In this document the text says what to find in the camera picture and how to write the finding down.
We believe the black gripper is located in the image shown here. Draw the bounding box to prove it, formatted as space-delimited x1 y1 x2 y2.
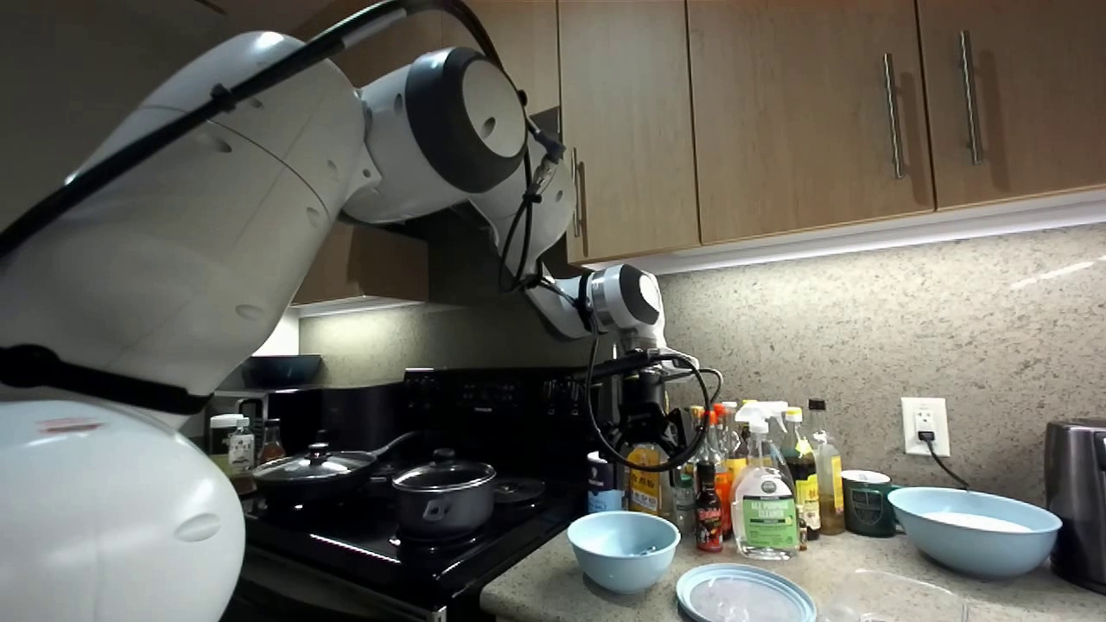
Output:
602 351 699 454

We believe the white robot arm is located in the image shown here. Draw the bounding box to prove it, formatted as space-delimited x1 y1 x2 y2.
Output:
0 32 673 622

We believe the blue rimmed plate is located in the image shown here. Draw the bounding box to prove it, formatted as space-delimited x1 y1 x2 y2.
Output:
673 563 814 622

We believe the blue white can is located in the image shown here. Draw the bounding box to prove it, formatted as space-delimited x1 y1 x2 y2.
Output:
589 454 625 510

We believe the small blue bowl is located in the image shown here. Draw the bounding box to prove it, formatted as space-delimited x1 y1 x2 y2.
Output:
567 510 681 593

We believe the green label spray bottle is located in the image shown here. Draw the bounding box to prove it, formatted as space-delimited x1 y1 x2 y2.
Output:
734 401 799 560

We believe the dark sauce bottle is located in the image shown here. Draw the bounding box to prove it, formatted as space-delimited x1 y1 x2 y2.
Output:
783 407 819 539

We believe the yellow oil bottle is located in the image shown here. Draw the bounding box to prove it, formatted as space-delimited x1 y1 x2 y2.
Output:
809 399 845 537

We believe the black pot with lid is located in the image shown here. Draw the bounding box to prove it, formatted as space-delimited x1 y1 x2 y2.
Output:
389 449 499 537

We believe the green jar with lid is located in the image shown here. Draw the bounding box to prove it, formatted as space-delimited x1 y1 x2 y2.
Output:
844 469 895 537

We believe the black stove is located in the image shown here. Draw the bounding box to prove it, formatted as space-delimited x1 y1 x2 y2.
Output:
220 365 590 622

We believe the black pan with lid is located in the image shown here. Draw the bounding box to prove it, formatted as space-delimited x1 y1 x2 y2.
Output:
252 433 412 510

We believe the large blue bowl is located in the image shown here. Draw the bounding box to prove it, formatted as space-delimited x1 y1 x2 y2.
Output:
888 487 1060 581

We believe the steel toaster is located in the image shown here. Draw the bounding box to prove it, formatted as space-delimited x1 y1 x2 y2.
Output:
1044 418 1106 592

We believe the white wall outlet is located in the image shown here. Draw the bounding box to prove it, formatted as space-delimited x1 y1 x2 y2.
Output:
903 399 949 457

